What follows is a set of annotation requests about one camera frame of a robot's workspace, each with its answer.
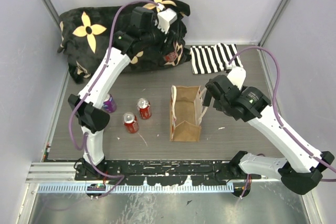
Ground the brown canvas bag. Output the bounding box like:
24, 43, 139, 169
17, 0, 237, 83
170, 86, 207, 142

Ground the red cola can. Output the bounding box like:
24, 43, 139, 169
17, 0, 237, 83
123, 112, 139, 134
163, 51, 177, 63
137, 98, 152, 120

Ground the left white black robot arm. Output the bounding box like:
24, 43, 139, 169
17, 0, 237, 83
68, 6, 178, 180

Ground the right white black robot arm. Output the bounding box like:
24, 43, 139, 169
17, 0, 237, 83
203, 75, 335, 195

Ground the black white striped cloth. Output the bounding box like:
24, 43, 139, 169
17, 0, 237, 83
190, 43, 243, 74

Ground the far purple soda can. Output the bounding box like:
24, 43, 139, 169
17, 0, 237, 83
102, 93, 117, 113

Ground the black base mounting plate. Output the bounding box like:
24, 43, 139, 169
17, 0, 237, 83
73, 158, 247, 186

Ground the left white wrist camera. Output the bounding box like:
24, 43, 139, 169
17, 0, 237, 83
157, 8, 177, 34

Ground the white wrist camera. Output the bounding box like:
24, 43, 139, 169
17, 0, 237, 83
227, 67, 246, 90
157, 8, 177, 34

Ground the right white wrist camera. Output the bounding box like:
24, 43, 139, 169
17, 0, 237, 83
227, 67, 246, 90

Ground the white slotted cable duct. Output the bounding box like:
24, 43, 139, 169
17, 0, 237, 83
37, 183, 234, 194

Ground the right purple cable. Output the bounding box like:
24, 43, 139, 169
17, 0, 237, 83
227, 46, 336, 183

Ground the purple cable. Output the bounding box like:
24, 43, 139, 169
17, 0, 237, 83
227, 46, 336, 183
68, 0, 165, 198

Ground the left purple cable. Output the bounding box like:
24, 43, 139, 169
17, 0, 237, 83
68, 0, 165, 198

